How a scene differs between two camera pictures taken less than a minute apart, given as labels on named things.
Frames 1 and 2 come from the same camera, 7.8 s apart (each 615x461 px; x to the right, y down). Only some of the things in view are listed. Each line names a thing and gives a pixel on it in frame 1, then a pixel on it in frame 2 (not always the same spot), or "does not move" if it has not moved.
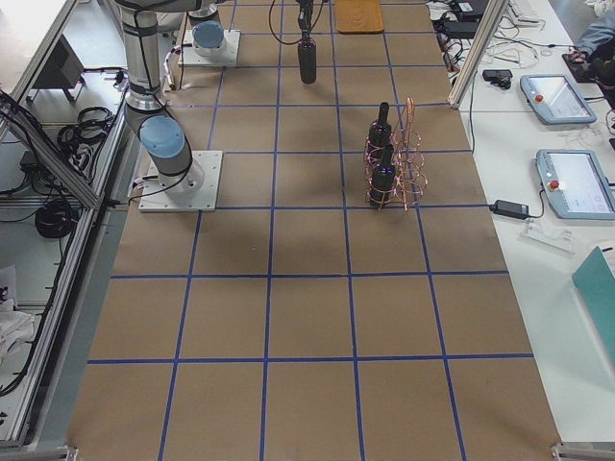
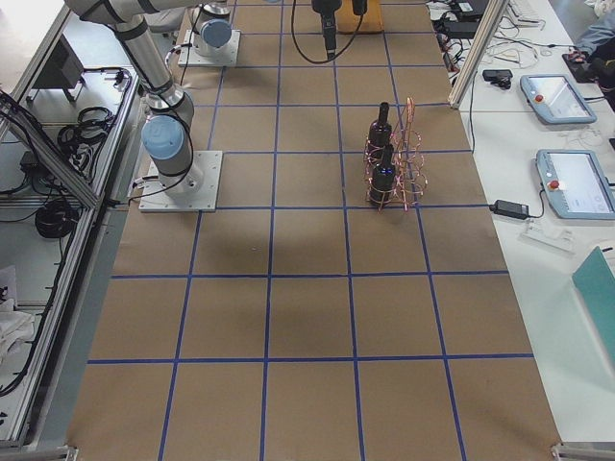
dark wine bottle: [307, 61] → [359, 7]
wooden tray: [358, 16] does not move
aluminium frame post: [491, 21] does not move
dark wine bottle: [383, 178] does not move
